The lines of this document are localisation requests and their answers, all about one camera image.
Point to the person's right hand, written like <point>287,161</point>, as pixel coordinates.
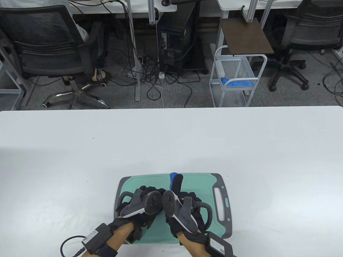
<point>177,183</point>

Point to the person's left hand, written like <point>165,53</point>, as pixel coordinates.
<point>144,222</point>

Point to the blue plastic scraper cutter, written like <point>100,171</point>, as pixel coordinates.
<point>172,180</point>

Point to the person's left forearm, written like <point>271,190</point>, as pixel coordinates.
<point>122,235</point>

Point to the person's right forearm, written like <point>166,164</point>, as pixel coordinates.
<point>193,245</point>

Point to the green grey cutting board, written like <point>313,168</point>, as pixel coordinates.
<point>195,184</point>

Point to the grey left hand controller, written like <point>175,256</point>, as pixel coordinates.
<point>132,206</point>

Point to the grey hand controller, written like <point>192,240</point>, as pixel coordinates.
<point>185,216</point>
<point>132,206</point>

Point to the grey right hand controller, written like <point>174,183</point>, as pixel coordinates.
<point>185,216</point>

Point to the black left wrist sensor box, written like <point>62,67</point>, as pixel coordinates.
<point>97,238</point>

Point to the white power strip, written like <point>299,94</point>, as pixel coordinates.
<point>161,75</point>

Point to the blue cloth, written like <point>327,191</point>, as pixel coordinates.
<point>237,83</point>

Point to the black computer tower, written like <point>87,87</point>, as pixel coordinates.
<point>174,40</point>

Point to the dark brown board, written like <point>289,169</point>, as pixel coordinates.
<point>246,37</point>

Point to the white desk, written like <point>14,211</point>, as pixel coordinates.
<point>139,8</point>
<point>233,4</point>

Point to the black computer mouse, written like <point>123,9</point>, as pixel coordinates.
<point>166,2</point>

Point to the black mesh office chair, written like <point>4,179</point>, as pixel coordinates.
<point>40,40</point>

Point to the grey mesh office chair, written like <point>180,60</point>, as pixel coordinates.
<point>308,32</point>

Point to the aluminium profile post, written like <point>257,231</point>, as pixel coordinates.
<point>152,13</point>
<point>266,13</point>
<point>249,12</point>

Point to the white metal frame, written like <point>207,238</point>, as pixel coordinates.
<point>13,91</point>

